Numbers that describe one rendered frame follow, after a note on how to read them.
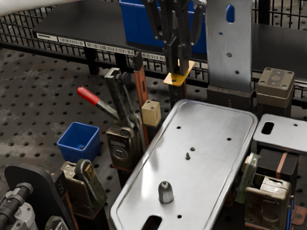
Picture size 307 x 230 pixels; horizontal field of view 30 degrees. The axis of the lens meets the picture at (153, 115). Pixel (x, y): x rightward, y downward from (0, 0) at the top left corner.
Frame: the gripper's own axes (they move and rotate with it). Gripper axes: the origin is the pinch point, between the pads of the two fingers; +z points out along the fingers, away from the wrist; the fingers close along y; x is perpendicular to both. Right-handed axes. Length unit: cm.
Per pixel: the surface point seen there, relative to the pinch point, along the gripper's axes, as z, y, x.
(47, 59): 59, -83, 58
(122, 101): 14.1, -13.9, -1.7
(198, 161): 28.7, 3.1, -0.6
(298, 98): 52, 14, 55
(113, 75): 7.2, -15.2, -1.5
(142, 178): 28.8, -6.9, -9.6
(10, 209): 11.0, -17.9, -38.1
